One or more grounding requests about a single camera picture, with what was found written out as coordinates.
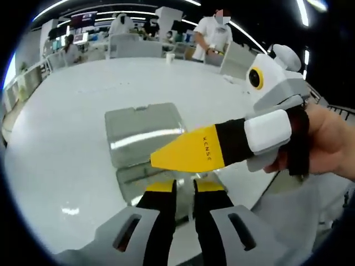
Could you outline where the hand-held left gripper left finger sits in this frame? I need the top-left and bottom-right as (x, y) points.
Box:
(57, 179), (178, 266)

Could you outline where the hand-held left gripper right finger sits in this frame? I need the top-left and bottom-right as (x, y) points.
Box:
(192, 179), (291, 266)

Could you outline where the clear plastic guide fixture box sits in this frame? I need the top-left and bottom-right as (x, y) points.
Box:
(104, 102), (231, 222)

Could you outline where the person's right hand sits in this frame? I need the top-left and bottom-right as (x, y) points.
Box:
(263, 106), (355, 182)

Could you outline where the white high-back chair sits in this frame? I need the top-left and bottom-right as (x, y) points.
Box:
(220, 41), (257, 81)

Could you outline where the white low chair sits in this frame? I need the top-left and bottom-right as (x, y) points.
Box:
(138, 40), (164, 58)

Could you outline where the white tall chair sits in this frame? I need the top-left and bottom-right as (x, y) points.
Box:
(109, 33), (139, 59)

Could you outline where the white low shelf unit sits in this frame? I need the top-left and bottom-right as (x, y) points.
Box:
(4, 60), (53, 105)

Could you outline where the wall display screen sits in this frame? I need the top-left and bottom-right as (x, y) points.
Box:
(70, 12), (98, 28)

